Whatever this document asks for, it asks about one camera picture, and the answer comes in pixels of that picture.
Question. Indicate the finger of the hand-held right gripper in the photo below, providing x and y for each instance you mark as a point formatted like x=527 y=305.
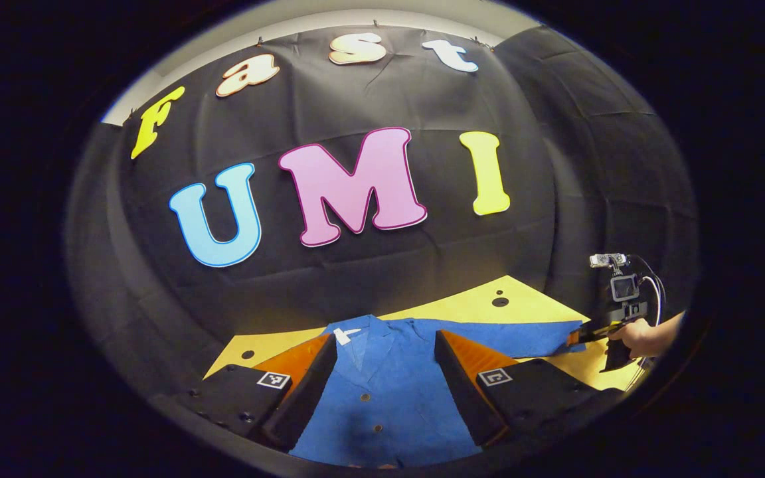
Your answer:
x=592 y=334

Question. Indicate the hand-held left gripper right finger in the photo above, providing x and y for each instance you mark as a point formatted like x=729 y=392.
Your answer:
x=459 y=392

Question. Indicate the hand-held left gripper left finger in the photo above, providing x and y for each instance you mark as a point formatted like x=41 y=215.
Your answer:
x=309 y=398

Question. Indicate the blue button shirt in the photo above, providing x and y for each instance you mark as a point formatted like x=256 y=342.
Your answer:
x=389 y=398

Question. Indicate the black backdrop cloth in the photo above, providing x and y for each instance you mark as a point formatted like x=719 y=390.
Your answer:
x=356 y=279

